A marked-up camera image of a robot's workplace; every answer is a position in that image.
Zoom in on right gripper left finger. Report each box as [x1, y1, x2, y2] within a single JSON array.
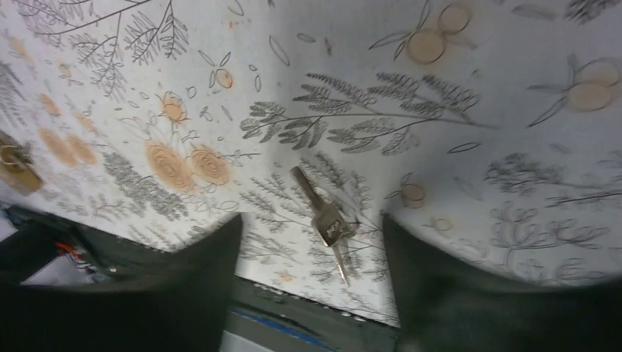
[[1, 214, 244, 351]]

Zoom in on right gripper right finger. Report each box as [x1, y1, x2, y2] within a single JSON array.
[[382, 215, 621, 351]]

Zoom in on silver key bunch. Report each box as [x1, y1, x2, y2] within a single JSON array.
[[290, 166, 354, 287]]

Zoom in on floral table mat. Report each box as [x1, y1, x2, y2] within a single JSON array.
[[1, 1, 621, 324]]

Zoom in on brass padlock with keys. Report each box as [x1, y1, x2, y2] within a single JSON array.
[[1, 131, 43, 196]]

